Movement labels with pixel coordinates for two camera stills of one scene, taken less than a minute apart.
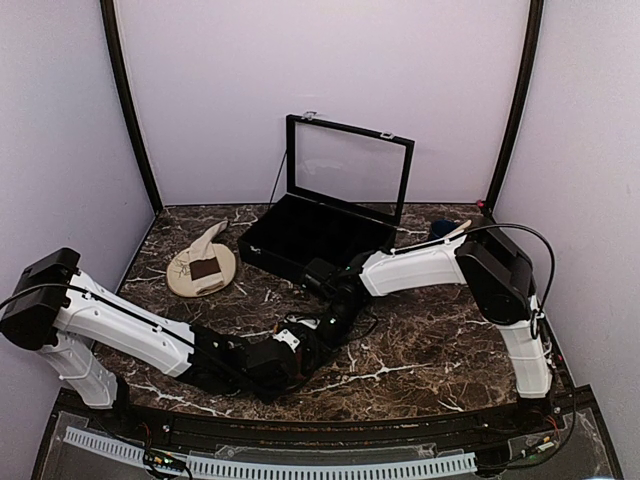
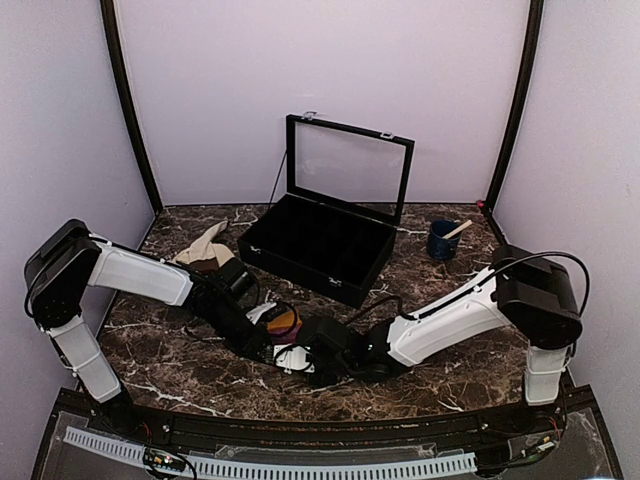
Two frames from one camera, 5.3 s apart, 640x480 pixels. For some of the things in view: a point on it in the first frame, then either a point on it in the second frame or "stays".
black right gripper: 325,345 to 322,381
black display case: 345,194 stays
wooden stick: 459,229 stays
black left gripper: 270,394 to 258,338
